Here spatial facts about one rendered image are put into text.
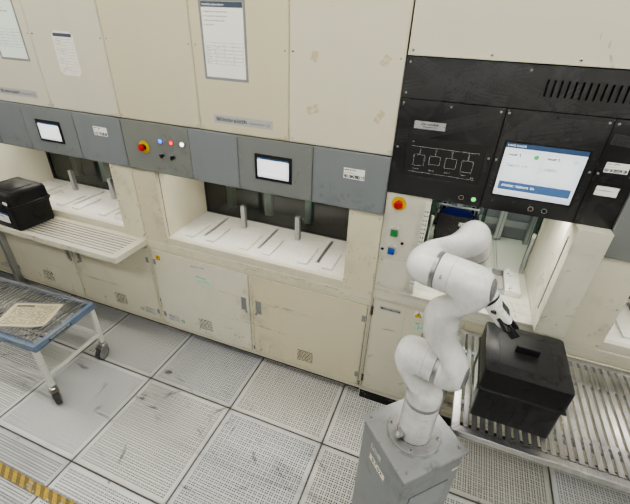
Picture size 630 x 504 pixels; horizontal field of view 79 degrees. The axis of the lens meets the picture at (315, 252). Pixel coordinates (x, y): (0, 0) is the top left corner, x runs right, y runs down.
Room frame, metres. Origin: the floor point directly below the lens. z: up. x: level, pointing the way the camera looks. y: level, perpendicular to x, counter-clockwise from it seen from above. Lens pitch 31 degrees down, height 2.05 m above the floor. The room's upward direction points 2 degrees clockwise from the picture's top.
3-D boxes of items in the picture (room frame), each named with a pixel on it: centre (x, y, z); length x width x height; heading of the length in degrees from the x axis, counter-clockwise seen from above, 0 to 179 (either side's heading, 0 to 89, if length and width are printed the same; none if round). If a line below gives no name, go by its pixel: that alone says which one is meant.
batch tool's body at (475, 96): (1.89, -0.87, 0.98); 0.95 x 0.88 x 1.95; 160
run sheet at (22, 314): (1.76, 1.72, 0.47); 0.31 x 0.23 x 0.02; 92
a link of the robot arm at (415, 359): (0.90, -0.37, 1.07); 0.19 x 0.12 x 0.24; 55
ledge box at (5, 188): (2.33, 2.00, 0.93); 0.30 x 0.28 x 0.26; 67
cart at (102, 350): (1.85, 1.88, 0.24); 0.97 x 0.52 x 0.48; 73
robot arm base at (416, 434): (0.88, -0.39, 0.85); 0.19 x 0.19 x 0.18
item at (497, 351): (1.05, -0.81, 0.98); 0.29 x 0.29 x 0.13; 69
